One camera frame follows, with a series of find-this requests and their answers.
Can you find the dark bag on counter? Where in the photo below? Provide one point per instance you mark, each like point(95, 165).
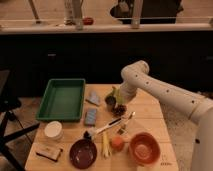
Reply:
point(153, 11)

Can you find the grey metal cup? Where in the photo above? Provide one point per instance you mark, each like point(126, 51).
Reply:
point(110, 102)

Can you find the small metal fork brush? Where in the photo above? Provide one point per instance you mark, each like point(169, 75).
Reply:
point(124, 125)

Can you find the wooden stick stand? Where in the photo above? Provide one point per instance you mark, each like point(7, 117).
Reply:
point(35, 14)

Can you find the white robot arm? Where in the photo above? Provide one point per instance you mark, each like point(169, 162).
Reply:
point(198, 108)

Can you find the brown pine cone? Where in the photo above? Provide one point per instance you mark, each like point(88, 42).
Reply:
point(119, 110)

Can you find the red object on counter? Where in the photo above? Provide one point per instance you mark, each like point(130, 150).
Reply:
point(88, 21)

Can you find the black white dish brush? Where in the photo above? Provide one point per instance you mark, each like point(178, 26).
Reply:
point(92, 132)

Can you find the black office chair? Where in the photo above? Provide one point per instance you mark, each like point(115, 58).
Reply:
point(6, 106)

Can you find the orange round fruit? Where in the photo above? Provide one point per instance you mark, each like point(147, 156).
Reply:
point(117, 143)

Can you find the orange clay bowl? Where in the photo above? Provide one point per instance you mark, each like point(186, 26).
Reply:
point(144, 150)

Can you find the wooden block eraser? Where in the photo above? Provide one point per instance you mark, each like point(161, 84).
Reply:
point(52, 153)

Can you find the light green plastic cup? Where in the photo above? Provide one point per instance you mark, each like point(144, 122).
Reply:
point(118, 97)

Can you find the blue rectangular sponge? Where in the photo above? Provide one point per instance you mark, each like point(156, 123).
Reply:
point(90, 117)

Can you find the green plastic tray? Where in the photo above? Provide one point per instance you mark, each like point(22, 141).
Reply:
point(62, 100)

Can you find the white round container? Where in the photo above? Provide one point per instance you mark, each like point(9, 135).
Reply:
point(53, 130)

